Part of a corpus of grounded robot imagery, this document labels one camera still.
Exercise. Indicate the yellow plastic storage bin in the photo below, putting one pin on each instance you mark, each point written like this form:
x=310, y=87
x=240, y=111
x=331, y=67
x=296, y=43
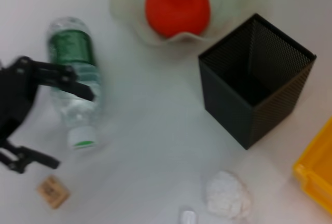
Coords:
x=319, y=167

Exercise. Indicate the tan eraser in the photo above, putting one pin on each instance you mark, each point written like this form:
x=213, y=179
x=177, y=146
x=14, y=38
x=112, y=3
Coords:
x=53, y=191

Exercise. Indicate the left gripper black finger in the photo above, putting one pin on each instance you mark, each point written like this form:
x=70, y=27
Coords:
x=62, y=77
x=23, y=157

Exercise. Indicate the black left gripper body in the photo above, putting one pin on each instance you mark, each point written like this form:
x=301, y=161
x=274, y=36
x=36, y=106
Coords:
x=15, y=97

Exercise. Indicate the red-orange fruit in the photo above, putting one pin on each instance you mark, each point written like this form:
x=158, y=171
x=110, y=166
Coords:
x=176, y=6

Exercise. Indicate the white paper ball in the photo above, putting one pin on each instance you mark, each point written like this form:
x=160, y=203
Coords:
x=225, y=195

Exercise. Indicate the black mesh pen holder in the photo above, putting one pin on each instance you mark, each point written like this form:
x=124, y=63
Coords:
x=225, y=99

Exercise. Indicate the clear water bottle green label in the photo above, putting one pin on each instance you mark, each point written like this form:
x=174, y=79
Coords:
x=70, y=42

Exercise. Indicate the green utility knife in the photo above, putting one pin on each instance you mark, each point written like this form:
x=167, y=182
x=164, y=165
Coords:
x=187, y=217

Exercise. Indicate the pale green glass fruit plate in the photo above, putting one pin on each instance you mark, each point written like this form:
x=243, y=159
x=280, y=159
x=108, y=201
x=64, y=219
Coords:
x=124, y=1

